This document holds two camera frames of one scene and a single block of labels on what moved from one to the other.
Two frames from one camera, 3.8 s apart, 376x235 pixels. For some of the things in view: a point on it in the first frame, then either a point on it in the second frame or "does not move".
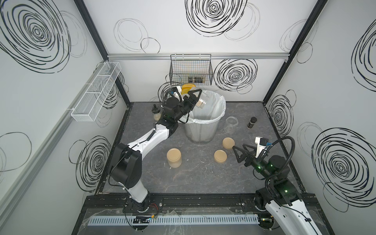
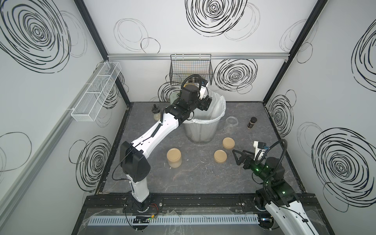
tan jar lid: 228,143 does not move
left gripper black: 192,101 to 204,104
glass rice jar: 231,122 does not move
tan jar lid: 220,156 does not move
